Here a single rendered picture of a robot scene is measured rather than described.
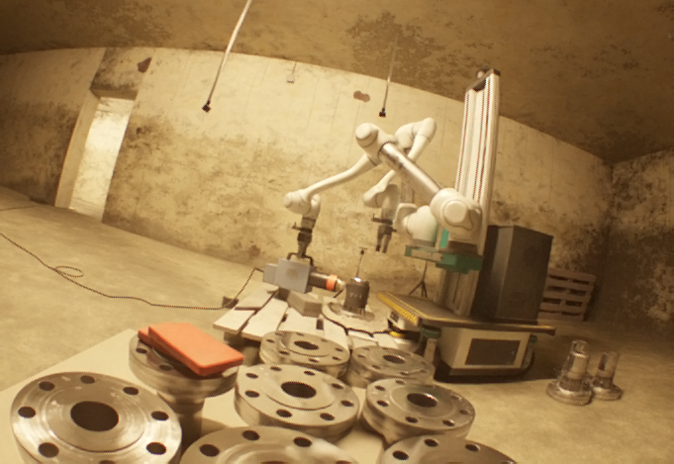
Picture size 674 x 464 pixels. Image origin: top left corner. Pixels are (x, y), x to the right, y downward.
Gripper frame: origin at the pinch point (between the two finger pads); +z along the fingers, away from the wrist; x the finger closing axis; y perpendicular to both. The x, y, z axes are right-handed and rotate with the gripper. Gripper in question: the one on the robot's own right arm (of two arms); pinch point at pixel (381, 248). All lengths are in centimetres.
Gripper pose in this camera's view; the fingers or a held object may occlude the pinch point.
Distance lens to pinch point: 183.0
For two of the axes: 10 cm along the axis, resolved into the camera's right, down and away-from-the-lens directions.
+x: -1.5, 0.6, 9.9
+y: 9.6, 2.2, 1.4
